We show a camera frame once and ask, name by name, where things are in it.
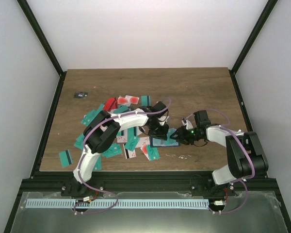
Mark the light blue slotted strip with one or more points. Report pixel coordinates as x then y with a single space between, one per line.
119 204

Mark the black frame post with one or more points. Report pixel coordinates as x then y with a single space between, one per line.
268 8
26 9

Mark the black frame post right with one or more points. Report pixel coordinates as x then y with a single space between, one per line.
268 8

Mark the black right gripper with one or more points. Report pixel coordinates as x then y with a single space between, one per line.
182 137

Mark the teal VIP card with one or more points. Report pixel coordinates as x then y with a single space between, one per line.
113 150
171 142

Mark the blue card holder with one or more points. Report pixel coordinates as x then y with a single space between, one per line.
165 143

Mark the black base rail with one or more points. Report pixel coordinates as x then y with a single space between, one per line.
198 183

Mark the white red blotch card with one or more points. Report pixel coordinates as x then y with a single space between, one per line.
127 100

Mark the red black striped card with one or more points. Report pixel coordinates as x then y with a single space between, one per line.
111 104

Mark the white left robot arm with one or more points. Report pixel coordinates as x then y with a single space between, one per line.
103 129

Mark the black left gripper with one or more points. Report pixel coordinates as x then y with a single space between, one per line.
162 135

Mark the black frame post left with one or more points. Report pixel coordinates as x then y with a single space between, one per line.
26 9

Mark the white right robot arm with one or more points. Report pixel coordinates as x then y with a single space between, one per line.
245 155

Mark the teal card black stripe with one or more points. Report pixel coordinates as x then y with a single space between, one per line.
65 158
146 100

